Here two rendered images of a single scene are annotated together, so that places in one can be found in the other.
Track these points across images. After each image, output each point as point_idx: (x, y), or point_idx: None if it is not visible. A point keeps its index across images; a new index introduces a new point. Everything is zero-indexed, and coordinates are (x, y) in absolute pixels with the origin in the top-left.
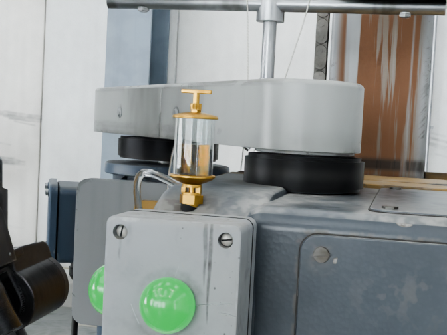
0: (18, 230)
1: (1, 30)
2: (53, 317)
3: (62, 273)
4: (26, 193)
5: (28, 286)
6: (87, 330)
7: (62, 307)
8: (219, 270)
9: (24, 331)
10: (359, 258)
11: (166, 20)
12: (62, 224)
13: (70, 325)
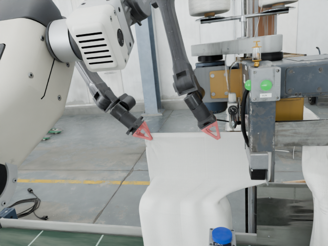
0: (118, 92)
1: None
2: (133, 114)
3: (203, 90)
4: (118, 81)
5: (200, 92)
6: (144, 116)
7: (135, 112)
8: (276, 76)
9: (203, 102)
10: (299, 71)
11: (151, 22)
12: None
13: (139, 116)
